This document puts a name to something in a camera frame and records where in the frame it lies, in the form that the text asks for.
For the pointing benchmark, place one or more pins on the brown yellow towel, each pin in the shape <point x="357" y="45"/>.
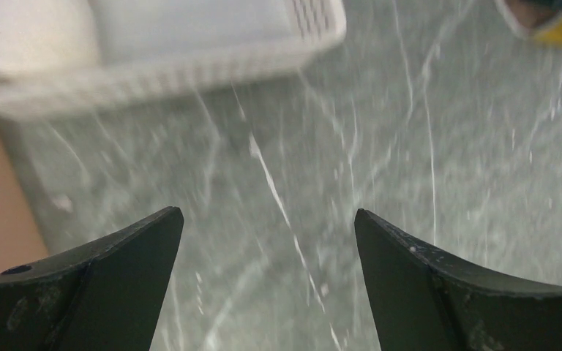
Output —
<point x="538" y="21"/>

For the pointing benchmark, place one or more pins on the cream white towel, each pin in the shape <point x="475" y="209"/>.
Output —
<point x="44" y="37"/>

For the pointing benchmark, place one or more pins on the white plastic basket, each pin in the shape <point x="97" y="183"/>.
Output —
<point x="156" y="49"/>

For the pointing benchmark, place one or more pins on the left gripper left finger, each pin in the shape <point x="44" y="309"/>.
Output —
<point x="103" y="295"/>

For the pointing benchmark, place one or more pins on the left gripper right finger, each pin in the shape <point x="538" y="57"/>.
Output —
<point x="425" y="298"/>

